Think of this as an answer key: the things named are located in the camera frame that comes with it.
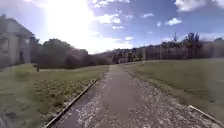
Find grass field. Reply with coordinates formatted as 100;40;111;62
119;58;224;124

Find grey gravel path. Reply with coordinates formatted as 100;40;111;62
49;64;223;128

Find grass verge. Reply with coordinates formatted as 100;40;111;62
0;63;110;128

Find dense dark bushes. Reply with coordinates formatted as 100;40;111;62
30;37;113;70

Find wood of trees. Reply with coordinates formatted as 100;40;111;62
83;31;224;65

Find wooden path edging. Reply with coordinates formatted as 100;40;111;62
188;104;224;127
43;73;104;128

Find pale building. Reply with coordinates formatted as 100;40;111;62
0;14;36;68

